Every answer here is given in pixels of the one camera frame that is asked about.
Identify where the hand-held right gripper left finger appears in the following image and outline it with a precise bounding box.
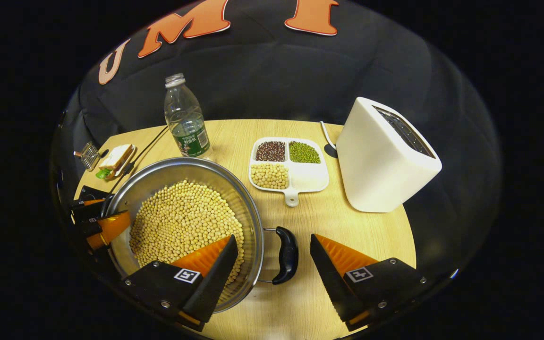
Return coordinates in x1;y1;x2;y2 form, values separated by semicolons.
122;235;239;332

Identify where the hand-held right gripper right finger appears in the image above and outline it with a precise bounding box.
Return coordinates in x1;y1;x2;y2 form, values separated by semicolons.
310;233;431;332

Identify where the steel pot with soybeans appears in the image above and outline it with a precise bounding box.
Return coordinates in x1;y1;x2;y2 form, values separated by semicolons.
103;157;299;313

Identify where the toast sandwich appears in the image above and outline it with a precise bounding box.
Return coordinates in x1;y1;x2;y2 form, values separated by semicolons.
95;144;133;180

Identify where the white divided bean plate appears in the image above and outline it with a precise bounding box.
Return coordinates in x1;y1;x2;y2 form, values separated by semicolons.
248;137;330;207

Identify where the white toaster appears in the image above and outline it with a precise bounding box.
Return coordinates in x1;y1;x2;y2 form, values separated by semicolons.
336;97;442;213

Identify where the clear plastic water bottle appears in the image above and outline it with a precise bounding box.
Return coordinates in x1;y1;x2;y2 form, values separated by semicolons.
164;73;212;159

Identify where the wire metal holder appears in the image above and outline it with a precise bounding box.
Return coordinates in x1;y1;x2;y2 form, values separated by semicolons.
74;142;102;171

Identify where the black power cable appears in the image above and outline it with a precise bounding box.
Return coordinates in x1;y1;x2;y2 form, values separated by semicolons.
109;126;170;192

